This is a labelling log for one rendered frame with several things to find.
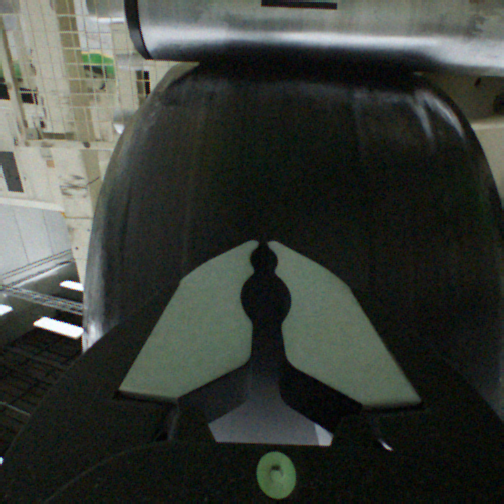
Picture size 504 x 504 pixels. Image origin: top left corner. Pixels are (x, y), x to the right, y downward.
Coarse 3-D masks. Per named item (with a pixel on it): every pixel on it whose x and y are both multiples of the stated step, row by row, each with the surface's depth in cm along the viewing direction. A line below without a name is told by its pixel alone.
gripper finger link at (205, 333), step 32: (224, 256) 10; (256, 256) 11; (192, 288) 8; (224, 288) 8; (160, 320) 7; (192, 320) 7; (224, 320) 7; (160, 352) 6; (192, 352) 6; (224, 352) 6; (128, 384) 5; (160, 384) 5; (192, 384) 6; (224, 384) 6
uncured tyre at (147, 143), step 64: (192, 64) 21; (256, 64) 20; (128, 128) 20; (192, 128) 16; (256, 128) 16; (320, 128) 16; (384, 128) 16; (448, 128) 16; (128, 192) 15; (192, 192) 14; (256, 192) 14; (320, 192) 14; (384, 192) 14; (448, 192) 14; (128, 256) 14; (192, 256) 14; (320, 256) 14; (384, 256) 14; (448, 256) 14; (256, 320) 13; (448, 320) 13; (256, 384) 13
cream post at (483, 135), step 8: (496, 128) 30; (480, 136) 32; (488, 136) 31; (496, 136) 30; (488, 144) 31; (496, 144) 30; (488, 152) 31; (496, 152) 30; (488, 160) 31; (496, 160) 30; (496, 168) 30; (496, 176) 30; (496, 184) 30
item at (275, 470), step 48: (192, 432) 5; (336, 432) 5; (96, 480) 4; (144, 480) 4; (192, 480) 4; (240, 480) 4; (288, 480) 4; (336, 480) 4; (384, 480) 4; (432, 480) 4
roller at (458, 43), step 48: (144, 0) 17; (192, 0) 17; (240, 0) 17; (288, 0) 17; (336, 0) 17; (384, 0) 17; (432, 0) 17; (480, 0) 17; (144, 48) 19; (192, 48) 18; (240, 48) 18; (288, 48) 18; (336, 48) 18; (384, 48) 18; (432, 48) 18; (480, 48) 18
